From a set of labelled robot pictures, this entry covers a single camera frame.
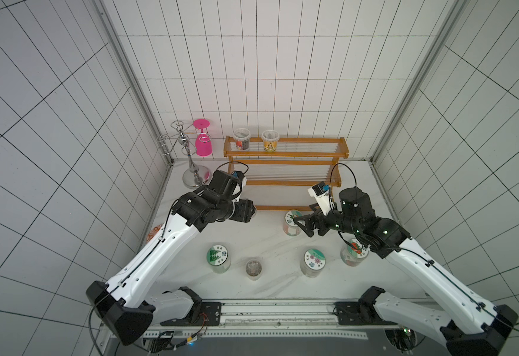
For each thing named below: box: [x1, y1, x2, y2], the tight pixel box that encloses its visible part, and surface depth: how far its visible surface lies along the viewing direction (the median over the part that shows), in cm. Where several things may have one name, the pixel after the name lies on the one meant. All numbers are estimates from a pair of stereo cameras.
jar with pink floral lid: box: [300, 248, 327, 279], surface depth 79 cm
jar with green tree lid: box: [206, 244, 232, 274], surface depth 79 cm
